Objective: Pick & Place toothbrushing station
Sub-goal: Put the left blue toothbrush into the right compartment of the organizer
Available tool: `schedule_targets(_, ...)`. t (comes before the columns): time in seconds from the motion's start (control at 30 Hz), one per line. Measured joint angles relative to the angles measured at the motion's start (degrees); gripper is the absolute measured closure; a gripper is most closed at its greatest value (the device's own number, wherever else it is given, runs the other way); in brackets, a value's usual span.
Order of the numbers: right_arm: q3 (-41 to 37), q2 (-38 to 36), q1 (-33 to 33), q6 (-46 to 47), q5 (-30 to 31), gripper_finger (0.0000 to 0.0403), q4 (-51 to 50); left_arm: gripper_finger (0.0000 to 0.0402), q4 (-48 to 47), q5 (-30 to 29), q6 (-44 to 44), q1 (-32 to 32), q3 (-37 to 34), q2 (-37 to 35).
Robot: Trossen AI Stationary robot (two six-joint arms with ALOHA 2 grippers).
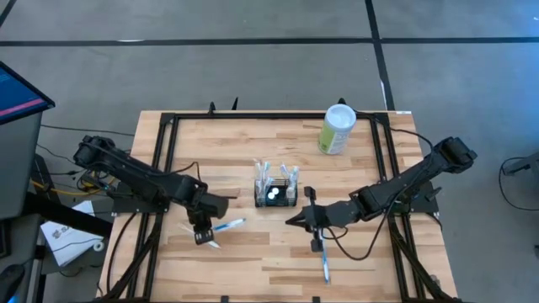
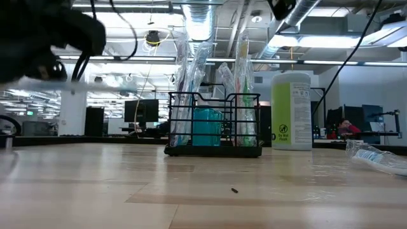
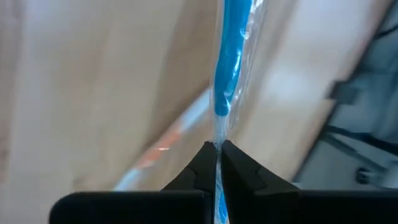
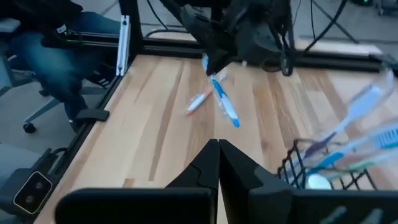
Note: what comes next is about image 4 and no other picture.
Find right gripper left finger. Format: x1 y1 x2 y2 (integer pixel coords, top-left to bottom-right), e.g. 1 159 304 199
55 139 220 224

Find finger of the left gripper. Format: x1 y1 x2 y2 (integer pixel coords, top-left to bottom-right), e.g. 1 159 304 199
180 4 233 75

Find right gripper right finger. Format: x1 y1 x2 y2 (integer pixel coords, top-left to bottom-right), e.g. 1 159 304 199
219 139 398 224

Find blue toothbrush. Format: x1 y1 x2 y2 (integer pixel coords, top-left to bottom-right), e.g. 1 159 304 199
310 124 398 177
201 53 241 129

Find blue mouthwash bottle white cap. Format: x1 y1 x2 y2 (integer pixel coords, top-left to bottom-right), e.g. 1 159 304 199
305 173 333 190

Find toothbrushes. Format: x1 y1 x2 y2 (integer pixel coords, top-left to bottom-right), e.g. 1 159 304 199
303 83 388 160

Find orange wrapped toothbrush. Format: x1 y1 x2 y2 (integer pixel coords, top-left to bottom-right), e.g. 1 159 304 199
185 88 214 117

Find short silver aluminium extrusion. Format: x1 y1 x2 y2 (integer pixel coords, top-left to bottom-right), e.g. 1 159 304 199
116 14 131 77

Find person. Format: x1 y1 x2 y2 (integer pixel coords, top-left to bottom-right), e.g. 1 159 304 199
0 0 122 131

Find grey office chair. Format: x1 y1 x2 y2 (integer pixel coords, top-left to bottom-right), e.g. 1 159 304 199
0 17 108 134

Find black camera cable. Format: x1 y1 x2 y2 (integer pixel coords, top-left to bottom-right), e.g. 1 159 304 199
270 0 295 78

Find black aluminium table frame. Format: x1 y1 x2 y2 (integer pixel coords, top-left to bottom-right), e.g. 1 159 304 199
32 0 398 224

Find black wire caddy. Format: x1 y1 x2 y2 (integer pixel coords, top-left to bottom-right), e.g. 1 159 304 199
276 138 379 191

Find black bracket pad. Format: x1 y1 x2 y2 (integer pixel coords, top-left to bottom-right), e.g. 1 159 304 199
75 108 111 124

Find small two-lens camera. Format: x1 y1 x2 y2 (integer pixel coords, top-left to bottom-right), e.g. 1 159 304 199
12 170 53 216

